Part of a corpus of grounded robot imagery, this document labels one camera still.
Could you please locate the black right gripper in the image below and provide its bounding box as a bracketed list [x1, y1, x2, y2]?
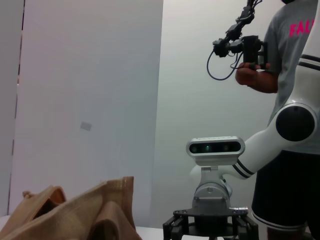
[162, 208, 260, 240]

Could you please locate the khaki canvas food bag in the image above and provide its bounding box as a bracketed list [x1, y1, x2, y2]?
[0, 176, 144, 240]

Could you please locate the black teleoperation handle device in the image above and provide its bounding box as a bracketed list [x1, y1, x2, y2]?
[211, 0, 269, 71]

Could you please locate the person's bare hand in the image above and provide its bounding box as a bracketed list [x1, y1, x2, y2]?
[234, 62, 273, 88]

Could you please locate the white partition panel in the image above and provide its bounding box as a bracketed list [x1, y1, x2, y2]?
[7, 0, 165, 229]

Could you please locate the person in grey t-shirt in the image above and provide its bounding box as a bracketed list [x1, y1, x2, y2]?
[251, 0, 320, 240]

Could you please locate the silver right cable connector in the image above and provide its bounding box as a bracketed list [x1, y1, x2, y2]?
[229, 205, 250, 214]

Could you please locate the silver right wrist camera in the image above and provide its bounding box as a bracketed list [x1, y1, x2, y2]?
[186, 136, 248, 167]

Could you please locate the black looped cable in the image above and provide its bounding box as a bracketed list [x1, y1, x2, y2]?
[206, 48, 241, 81]

